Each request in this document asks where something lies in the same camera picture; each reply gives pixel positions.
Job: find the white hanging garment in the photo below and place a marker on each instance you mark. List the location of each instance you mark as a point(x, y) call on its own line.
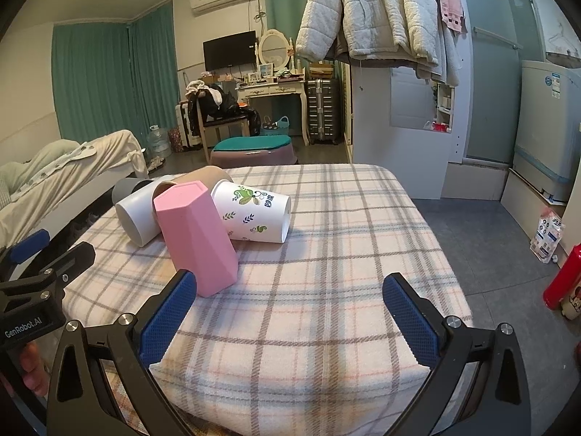
point(447, 59)

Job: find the light grey cup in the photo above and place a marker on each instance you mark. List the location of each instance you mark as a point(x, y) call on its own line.
point(136, 220)

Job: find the floral bag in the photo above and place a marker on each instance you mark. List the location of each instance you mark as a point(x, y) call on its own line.
point(175, 140)

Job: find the white suitcase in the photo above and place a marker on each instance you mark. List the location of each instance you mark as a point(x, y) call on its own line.
point(183, 127)

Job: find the white quilted jacket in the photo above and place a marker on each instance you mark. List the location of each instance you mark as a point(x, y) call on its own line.
point(363, 13)

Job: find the dark ribbed suitcase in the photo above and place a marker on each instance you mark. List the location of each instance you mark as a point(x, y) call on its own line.
point(323, 111)

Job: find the white photo frame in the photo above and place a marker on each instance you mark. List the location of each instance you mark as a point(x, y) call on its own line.
point(266, 70)

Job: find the red bottle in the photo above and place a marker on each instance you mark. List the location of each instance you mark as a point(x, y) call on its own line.
point(563, 277)

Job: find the brown cup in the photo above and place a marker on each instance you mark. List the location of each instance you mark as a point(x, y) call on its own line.
point(204, 175)

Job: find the white washing machine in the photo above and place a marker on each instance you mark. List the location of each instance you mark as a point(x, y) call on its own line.
point(549, 127)

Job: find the white wardrobe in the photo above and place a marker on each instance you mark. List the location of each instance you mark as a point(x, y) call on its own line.
point(395, 154)

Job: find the dark grey cup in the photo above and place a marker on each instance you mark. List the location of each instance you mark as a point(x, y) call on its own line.
point(125, 186)

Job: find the pink faceted cup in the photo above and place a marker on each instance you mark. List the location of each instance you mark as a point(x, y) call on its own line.
point(195, 240)

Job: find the person's left hand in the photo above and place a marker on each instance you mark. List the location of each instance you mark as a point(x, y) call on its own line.
point(32, 368)

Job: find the oval white mirror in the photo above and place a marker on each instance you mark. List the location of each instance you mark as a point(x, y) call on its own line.
point(273, 47)

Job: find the pink towel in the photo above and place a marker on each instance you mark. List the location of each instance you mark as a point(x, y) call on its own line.
point(451, 0)

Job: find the light wooden board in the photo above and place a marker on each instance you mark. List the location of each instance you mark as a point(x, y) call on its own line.
point(529, 204)

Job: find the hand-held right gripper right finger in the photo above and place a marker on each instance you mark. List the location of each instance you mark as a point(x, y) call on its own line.
point(411, 322)

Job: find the large water bottle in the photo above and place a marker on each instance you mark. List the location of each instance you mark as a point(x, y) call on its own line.
point(159, 143)

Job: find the white printed packet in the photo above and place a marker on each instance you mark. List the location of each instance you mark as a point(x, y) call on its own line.
point(548, 234)

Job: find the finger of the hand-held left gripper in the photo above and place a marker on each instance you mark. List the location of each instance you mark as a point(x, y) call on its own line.
point(29, 243)
point(72, 256)

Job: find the blue plastic basket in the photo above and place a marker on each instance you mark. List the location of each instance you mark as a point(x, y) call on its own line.
point(277, 127)

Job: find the plaid tablecloth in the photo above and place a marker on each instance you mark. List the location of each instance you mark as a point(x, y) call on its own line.
point(317, 263)

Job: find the pile of clothes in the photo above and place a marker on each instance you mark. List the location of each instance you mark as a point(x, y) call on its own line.
point(218, 100)

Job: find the narrow teal curtain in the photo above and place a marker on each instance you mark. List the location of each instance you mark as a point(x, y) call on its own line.
point(283, 0)

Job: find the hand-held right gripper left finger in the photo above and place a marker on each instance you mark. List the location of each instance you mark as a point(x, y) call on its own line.
point(167, 320)

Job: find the beige bed blanket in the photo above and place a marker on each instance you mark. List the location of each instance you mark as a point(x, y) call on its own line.
point(59, 168)

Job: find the white dressing table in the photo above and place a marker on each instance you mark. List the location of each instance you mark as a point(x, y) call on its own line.
point(272, 91)

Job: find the black television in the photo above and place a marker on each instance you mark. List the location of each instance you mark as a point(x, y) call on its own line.
point(229, 50)

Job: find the white cup with green print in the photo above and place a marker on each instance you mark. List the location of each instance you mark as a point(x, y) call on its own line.
point(254, 213)

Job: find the teal and mauve ottoman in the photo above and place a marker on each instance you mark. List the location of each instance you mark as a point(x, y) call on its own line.
point(254, 151)

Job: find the frosted glass door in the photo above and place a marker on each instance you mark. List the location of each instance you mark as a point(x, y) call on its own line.
point(494, 91)

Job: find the wooden chair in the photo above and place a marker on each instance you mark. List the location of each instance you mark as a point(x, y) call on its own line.
point(224, 125)

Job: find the wide teal curtain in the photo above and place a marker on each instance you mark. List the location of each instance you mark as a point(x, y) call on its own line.
point(104, 77)

